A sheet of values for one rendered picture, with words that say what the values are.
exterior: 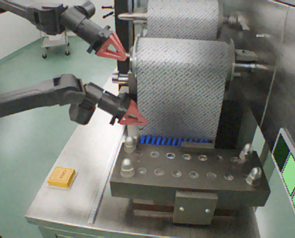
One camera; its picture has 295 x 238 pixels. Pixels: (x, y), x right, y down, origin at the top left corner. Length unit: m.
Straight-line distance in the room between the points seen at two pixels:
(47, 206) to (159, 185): 0.35
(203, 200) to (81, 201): 0.35
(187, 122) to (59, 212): 0.45
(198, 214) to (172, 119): 0.27
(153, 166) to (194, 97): 0.22
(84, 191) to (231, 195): 0.43
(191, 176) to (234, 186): 0.11
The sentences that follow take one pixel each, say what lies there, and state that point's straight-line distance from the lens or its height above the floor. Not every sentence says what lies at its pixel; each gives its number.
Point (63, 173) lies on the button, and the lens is 0.82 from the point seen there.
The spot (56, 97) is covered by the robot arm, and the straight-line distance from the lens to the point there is 0.66.
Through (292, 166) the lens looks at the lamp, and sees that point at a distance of 0.46.
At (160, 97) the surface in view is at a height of 1.17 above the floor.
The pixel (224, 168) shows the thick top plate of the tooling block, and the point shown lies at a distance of 0.67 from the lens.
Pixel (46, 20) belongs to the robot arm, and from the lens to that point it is 0.71.
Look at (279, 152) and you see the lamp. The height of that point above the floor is 1.18.
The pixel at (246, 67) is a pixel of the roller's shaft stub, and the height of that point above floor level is 1.25.
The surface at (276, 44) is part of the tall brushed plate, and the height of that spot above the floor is 1.35.
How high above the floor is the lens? 1.47
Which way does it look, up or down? 32 degrees down
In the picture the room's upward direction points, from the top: straight up
